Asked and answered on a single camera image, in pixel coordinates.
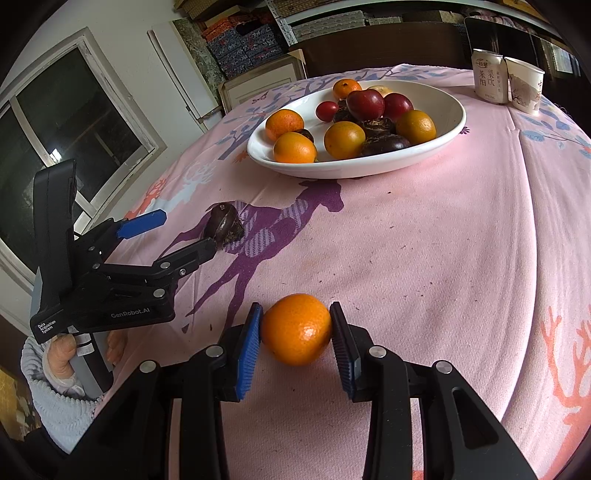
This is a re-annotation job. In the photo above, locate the stack of grey woven mats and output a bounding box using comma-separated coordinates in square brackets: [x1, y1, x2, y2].
[292, 10, 370, 41]

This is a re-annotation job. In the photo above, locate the stack of patterned boxes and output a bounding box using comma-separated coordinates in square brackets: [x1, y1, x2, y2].
[203, 18, 287, 79]

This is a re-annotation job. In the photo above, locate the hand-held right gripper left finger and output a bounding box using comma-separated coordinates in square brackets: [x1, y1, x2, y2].
[69, 302, 264, 480]

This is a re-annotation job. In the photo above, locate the white framed window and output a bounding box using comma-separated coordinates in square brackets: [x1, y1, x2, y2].
[0, 28, 167, 287]

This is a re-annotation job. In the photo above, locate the light wooden frame panel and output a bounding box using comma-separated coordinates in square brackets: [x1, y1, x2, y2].
[217, 48, 308, 116]

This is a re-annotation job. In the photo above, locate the white paper cup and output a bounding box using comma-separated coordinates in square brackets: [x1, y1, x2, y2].
[504, 56, 546, 115]

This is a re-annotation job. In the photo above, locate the dark red plum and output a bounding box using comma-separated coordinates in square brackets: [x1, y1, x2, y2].
[346, 89, 386, 121]

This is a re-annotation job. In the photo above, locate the dark wooden chair back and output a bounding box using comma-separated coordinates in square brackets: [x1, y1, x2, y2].
[288, 22, 468, 78]

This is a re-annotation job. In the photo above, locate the orange mandarin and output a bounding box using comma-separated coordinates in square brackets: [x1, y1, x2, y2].
[261, 294, 333, 367]
[332, 78, 363, 100]
[396, 109, 437, 145]
[324, 121, 367, 161]
[265, 109, 305, 141]
[273, 131, 318, 164]

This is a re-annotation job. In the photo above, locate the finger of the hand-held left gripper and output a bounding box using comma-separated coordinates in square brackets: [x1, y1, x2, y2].
[69, 209, 167, 259]
[98, 237, 218, 301]

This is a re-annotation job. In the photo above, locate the white drink can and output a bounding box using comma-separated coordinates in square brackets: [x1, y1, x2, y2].
[472, 48, 511, 104]

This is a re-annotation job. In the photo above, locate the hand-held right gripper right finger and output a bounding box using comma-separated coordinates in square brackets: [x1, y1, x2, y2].
[329, 301, 527, 480]

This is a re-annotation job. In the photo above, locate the person's left forearm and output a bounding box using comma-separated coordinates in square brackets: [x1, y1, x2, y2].
[21, 337, 107, 455]

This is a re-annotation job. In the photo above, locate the pink printed tablecloth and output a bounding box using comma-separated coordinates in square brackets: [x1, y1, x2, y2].
[106, 64, 591, 480]

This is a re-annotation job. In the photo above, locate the white oval plate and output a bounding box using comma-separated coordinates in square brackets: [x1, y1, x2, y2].
[247, 78, 467, 180]

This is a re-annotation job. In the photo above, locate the person's left hand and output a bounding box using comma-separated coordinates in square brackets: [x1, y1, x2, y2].
[44, 332, 127, 393]

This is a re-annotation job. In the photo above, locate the white board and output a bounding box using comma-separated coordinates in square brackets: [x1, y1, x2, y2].
[148, 18, 222, 121]

